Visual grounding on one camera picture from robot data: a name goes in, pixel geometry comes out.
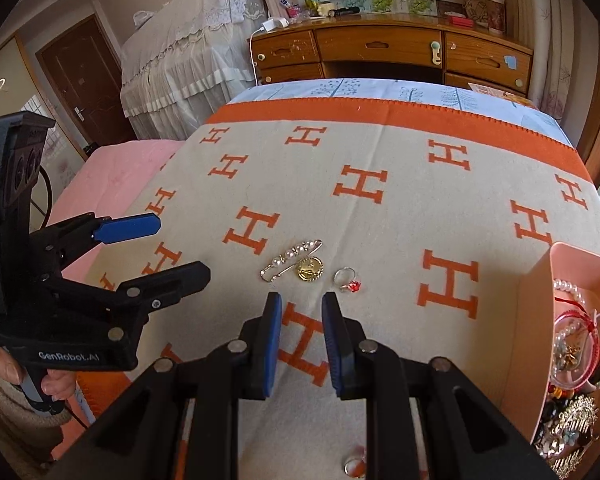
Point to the beige curtain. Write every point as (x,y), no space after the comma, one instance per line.
(550,60)

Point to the pink plastic box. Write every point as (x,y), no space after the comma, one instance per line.
(530,320)

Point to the desk pen holder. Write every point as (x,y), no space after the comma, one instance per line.
(310,6)

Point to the pearl safety pin brooch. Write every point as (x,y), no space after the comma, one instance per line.
(292,255)

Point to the green drawer hook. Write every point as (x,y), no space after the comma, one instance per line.
(436,52)

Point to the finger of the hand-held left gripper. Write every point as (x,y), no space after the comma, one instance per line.
(180,280)
(125,227)

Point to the person's left forearm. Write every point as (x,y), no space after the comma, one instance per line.
(10,410)

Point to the patterned jar with white lid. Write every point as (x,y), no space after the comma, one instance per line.
(495,15)

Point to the person's left hand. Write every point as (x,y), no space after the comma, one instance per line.
(57,384)

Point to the wooden desk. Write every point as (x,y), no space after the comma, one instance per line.
(380,45)

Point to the orange letter print blanket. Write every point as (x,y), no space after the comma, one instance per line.
(380,240)

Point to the pink bedsheet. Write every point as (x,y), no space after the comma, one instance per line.
(120,170)

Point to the green plant picture strip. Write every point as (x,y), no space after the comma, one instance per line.
(385,5)

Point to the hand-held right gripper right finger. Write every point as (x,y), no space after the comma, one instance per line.
(332,347)

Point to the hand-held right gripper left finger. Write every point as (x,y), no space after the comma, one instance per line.
(272,347)

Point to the orange cover magazine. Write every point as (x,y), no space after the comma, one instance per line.
(500,92)

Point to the white charger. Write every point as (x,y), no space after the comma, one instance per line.
(275,24)

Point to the blue sticky note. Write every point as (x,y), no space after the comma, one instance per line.
(510,62)

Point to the red flat box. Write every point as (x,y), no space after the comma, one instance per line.
(462,21)

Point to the gold round pendant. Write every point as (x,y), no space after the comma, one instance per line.
(310,270)

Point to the black flashlight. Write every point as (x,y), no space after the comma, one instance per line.
(344,11)

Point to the brown wooden door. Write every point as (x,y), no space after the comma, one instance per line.
(75,80)

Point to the white bag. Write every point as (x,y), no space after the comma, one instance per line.
(142,17)

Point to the white lace covered furniture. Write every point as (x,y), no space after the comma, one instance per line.
(180,70)

